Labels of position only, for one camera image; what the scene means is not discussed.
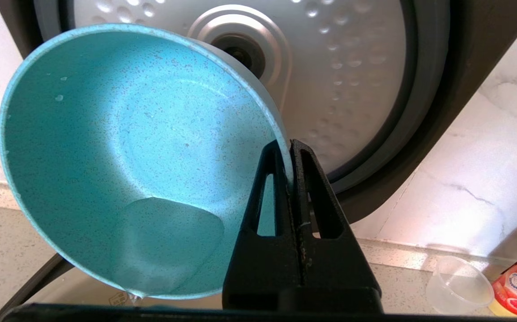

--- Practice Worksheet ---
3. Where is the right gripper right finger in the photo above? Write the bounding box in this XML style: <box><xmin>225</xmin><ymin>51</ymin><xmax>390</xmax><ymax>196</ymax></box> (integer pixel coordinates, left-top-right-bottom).
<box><xmin>290</xmin><ymin>140</ymin><xmax>383</xmax><ymax>311</ymax></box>

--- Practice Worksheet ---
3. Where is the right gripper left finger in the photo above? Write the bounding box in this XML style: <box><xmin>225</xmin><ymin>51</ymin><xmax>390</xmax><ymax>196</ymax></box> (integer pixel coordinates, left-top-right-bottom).
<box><xmin>222</xmin><ymin>140</ymin><xmax>304</xmax><ymax>311</ymax></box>

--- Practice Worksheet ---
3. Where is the clear water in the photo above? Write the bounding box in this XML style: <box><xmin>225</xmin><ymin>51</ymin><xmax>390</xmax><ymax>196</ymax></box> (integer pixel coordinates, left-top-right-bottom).
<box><xmin>115</xmin><ymin>197</ymin><xmax>225</xmax><ymax>298</ymax></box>

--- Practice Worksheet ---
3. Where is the black rice cooker lid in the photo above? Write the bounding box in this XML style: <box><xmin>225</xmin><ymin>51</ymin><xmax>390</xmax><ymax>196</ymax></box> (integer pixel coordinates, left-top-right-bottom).
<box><xmin>0</xmin><ymin>0</ymin><xmax>517</xmax><ymax>224</ymax></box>

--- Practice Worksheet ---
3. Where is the blue bowl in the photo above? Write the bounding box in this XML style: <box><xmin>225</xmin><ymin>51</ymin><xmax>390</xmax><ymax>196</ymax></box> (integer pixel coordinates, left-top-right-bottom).
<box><xmin>0</xmin><ymin>23</ymin><xmax>295</xmax><ymax>300</ymax></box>

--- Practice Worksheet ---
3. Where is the clear glass cup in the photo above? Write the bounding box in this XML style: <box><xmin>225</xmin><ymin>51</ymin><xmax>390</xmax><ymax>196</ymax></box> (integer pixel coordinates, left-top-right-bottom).
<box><xmin>426</xmin><ymin>256</ymin><xmax>495</xmax><ymax>314</ymax></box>

